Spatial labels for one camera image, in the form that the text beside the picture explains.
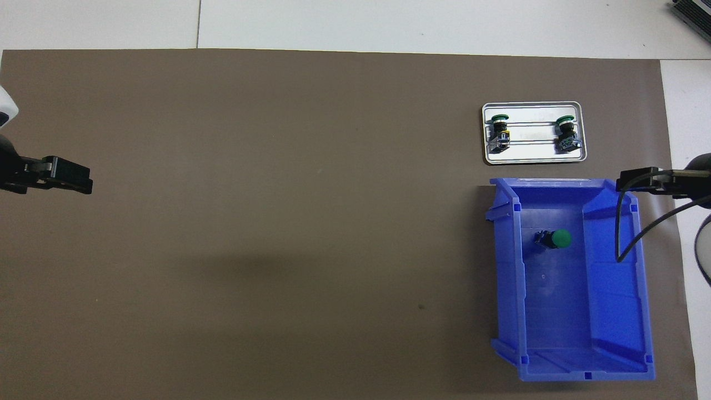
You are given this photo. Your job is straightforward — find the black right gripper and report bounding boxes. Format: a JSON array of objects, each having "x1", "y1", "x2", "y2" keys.
[{"x1": 615, "y1": 153, "x2": 711, "y2": 211}]

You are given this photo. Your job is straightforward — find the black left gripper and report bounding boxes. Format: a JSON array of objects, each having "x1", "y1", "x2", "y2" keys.
[{"x1": 0, "y1": 133, "x2": 93, "y2": 196}]

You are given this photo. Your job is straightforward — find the green push button switch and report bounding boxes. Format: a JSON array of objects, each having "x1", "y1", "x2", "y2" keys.
[
  {"x1": 487, "y1": 113, "x2": 512, "y2": 154},
  {"x1": 533, "y1": 228, "x2": 573, "y2": 251},
  {"x1": 555, "y1": 115, "x2": 583, "y2": 153}
]

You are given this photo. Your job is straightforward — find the silver metal tray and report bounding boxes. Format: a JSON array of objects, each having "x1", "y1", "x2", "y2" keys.
[{"x1": 482, "y1": 102, "x2": 588, "y2": 165}]

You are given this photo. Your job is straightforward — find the blue plastic storage bin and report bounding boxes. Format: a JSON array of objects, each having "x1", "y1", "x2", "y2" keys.
[{"x1": 485, "y1": 177, "x2": 656, "y2": 382}]

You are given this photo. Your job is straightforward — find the grey ribbed device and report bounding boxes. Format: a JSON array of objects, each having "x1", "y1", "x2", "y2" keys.
[{"x1": 669, "y1": 0, "x2": 711, "y2": 41}]

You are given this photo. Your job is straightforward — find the brown paper table mat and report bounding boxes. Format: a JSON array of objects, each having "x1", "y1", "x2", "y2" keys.
[{"x1": 0, "y1": 49, "x2": 699, "y2": 400}]

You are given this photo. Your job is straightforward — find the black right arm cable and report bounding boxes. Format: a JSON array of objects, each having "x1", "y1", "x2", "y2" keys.
[{"x1": 615, "y1": 169, "x2": 711, "y2": 263}]

